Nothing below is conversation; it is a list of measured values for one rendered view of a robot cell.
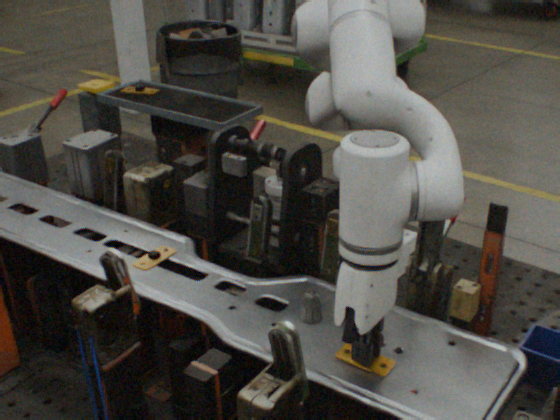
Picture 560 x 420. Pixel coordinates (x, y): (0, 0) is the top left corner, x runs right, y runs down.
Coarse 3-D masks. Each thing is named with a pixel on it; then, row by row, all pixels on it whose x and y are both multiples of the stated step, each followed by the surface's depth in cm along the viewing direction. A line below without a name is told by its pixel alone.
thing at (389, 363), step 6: (342, 348) 106; (348, 348) 106; (336, 354) 105; (342, 354) 105; (348, 354) 105; (348, 360) 104; (372, 360) 104; (378, 360) 104; (384, 360) 104; (390, 360) 104; (360, 366) 103; (366, 366) 103; (372, 366) 103; (378, 366) 103; (390, 366) 103; (378, 372) 101; (384, 372) 101
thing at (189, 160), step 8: (176, 160) 145; (184, 160) 144; (192, 160) 145; (200, 160) 145; (176, 168) 145; (184, 168) 144; (192, 168) 143; (200, 168) 145; (176, 176) 146; (184, 176) 145; (192, 176) 144; (176, 184) 147; (184, 192) 147; (184, 200) 148; (184, 208) 149; (184, 216) 151; (184, 224) 152; (184, 232) 153; (192, 272) 157; (192, 320) 164
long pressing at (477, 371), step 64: (0, 192) 155; (64, 256) 131; (128, 256) 131; (192, 256) 130; (256, 320) 113; (320, 320) 113; (384, 320) 113; (320, 384) 101; (384, 384) 100; (448, 384) 100; (512, 384) 101
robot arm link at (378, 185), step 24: (360, 144) 85; (384, 144) 85; (408, 144) 87; (360, 168) 85; (384, 168) 85; (408, 168) 87; (360, 192) 87; (384, 192) 86; (408, 192) 87; (360, 216) 88; (384, 216) 88; (408, 216) 89; (360, 240) 90; (384, 240) 90
